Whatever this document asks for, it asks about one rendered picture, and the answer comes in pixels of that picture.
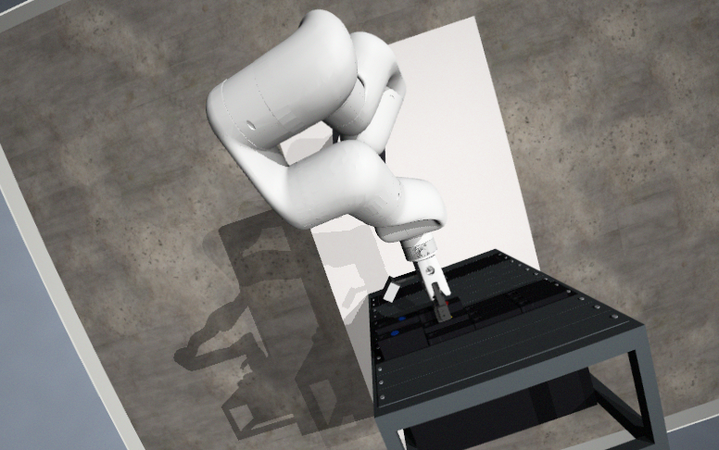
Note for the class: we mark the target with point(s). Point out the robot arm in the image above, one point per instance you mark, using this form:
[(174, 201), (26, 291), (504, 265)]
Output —
[(299, 83)]

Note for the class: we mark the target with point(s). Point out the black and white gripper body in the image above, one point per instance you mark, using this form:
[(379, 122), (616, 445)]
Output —
[(429, 271)]

